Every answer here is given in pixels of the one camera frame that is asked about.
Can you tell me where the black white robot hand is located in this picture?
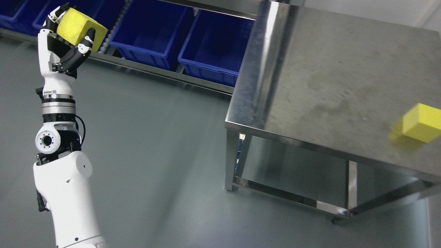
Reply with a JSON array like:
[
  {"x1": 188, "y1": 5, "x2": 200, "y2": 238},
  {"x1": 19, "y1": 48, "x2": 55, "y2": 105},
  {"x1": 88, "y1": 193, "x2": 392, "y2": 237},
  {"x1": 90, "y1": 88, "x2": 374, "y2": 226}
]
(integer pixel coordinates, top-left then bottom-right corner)
[{"x1": 36, "y1": 2, "x2": 96, "y2": 100}]

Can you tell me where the yellow foam block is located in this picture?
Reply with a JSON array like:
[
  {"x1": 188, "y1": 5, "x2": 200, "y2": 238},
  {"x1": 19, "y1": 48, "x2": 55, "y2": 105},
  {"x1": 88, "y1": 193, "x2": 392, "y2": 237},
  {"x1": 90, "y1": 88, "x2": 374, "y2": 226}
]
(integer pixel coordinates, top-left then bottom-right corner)
[
  {"x1": 402, "y1": 103, "x2": 441, "y2": 143},
  {"x1": 57, "y1": 8, "x2": 108, "y2": 52}
]

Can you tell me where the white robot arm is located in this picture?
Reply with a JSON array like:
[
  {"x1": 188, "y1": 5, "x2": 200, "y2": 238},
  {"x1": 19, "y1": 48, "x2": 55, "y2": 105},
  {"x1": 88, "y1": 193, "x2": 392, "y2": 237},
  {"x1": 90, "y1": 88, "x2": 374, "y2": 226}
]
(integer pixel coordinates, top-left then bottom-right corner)
[{"x1": 33, "y1": 88, "x2": 109, "y2": 248}]

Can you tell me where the blue bin lower middle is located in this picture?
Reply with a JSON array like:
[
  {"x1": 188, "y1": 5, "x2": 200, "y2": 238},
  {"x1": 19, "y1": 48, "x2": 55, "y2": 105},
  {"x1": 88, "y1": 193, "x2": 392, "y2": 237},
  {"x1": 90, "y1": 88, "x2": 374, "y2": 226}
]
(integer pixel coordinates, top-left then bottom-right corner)
[{"x1": 178, "y1": 10, "x2": 254, "y2": 87}]

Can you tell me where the blue bin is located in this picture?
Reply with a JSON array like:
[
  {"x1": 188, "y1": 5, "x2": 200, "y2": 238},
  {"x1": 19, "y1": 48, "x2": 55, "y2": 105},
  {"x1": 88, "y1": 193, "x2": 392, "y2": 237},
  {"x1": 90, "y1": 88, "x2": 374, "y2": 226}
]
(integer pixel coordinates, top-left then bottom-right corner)
[
  {"x1": 178, "y1": 10, "x2": 254, "y2": 87},
  {"x1": 109, "y1": 0, "x2": 194, "y2": 71},
  {"x1": 0, "y1": 0, "x2": 46, "y2": 36}
]

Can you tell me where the metal shelf rack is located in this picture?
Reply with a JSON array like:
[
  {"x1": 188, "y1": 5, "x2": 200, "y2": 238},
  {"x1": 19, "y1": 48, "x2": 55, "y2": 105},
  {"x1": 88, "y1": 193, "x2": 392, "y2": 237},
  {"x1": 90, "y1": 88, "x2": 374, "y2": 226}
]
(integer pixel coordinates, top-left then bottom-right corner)
[{"x1": 0, "y1": 0, "x2": 266, "y2": 95}]

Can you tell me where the blue bin far left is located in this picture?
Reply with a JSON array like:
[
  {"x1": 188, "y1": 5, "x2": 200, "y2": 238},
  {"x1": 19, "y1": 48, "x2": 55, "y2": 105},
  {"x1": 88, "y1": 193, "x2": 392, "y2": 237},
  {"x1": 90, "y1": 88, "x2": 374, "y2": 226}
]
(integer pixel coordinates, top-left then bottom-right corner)
[{"x1": 0, "y1": 0, "x2": 46, "y2": 36}]

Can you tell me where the blue bin lower left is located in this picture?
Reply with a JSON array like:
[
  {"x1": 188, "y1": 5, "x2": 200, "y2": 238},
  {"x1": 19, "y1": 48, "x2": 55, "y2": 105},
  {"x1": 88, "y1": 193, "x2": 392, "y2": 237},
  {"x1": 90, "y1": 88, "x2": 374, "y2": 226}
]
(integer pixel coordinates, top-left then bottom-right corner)
[{"x1": 109, "y1": 0, "x2": 194, "y2": 71}]

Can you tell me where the stainless steel table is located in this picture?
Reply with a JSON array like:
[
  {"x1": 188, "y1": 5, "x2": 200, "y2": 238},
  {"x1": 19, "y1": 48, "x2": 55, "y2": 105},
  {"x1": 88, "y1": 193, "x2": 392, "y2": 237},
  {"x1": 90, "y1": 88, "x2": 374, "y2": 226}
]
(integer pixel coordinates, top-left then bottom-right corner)
[{"x1": 225, "y1": 0, "x2": 440, "y2": 223}]

